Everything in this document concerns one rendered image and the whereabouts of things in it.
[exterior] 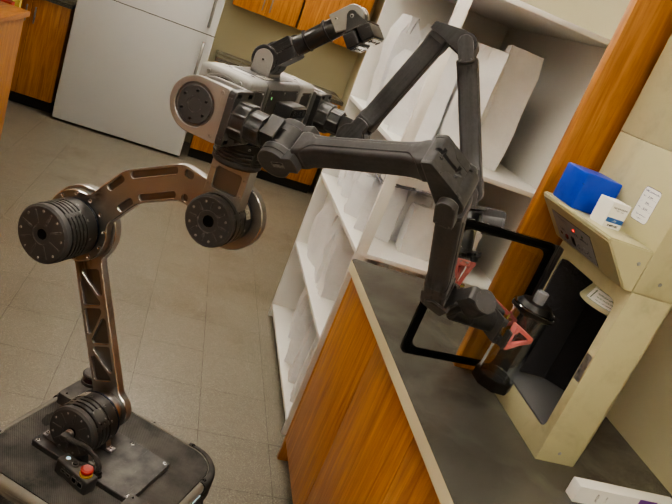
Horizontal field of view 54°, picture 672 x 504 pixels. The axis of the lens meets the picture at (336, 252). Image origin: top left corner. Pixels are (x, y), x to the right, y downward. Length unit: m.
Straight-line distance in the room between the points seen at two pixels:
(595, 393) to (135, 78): 5.15
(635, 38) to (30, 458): 2.02
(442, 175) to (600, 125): 0.74
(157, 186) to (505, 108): 1.51
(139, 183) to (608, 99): 1.27
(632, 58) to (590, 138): 0.21
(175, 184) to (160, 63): 4.29
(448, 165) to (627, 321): 0.63
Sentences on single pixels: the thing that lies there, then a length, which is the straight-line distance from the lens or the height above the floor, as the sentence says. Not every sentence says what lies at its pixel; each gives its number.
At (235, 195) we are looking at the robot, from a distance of 1.71.
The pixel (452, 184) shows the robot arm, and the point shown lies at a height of 1.53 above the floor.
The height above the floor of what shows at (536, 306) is 1.28.
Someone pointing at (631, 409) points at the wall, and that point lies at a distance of 2.15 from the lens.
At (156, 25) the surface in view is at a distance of 6.10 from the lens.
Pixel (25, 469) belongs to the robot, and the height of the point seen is 0.24.
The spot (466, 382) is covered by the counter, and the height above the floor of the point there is 0.94.
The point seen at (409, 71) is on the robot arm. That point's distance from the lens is 1.81.
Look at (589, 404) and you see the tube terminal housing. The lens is 1.69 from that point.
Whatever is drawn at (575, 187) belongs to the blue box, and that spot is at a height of 1.56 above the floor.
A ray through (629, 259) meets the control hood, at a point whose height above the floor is 1.48.
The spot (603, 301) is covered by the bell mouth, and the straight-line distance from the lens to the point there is 1.68.
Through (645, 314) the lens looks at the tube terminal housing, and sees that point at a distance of 1.62.
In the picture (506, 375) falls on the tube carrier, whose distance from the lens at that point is 1.66.
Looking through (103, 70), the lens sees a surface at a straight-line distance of 6.20.
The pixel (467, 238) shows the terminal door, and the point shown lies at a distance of 1.66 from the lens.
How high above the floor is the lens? 1.73
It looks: 19 degrees down
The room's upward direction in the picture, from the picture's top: 22 degrees clockwise
